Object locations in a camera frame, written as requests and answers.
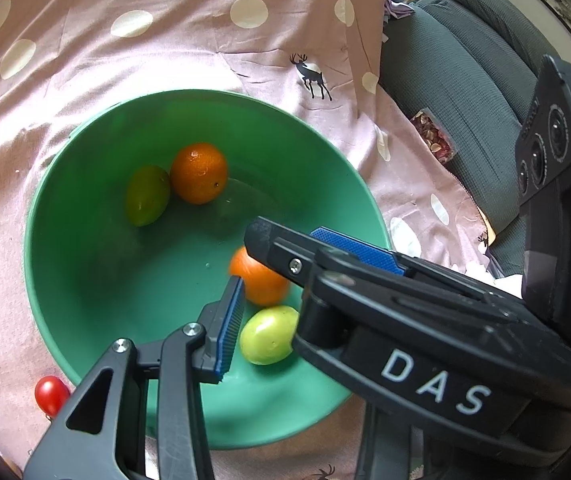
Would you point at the red snack packet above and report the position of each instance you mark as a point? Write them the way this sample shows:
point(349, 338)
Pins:
point(435, 135)

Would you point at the small red cherry tomato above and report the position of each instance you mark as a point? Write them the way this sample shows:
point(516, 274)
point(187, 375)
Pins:
point(51, 394)

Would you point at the orange with green stem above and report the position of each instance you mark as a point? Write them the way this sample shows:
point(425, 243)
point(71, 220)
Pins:
point(265, 285)

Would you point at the dark green oval fruit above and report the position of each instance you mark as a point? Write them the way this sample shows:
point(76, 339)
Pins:
point(147, 195)

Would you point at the orange with black speck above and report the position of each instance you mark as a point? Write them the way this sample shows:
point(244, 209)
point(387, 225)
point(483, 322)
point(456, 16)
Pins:
point(199, 172)

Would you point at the yellow-green oval fruit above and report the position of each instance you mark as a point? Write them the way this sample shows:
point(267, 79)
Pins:
point(268, 335)

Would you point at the dark grey padded chair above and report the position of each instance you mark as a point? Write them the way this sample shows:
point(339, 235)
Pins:
point(455, 75)

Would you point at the pink polka dot blanket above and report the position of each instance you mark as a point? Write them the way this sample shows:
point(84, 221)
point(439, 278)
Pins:
point(190, 35)

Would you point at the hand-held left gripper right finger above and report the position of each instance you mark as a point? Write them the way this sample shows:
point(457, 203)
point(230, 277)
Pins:
point(380, 450)

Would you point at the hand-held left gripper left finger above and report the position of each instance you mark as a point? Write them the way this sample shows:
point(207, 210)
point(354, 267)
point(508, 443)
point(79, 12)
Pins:
point(230, 325)

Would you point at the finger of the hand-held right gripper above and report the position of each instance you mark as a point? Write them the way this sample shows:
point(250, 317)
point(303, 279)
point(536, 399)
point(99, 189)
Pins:
point(360, 252)
point(285, 255)

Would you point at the green plastic bowl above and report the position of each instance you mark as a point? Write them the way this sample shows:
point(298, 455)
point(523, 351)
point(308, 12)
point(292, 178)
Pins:
point(115, 285)

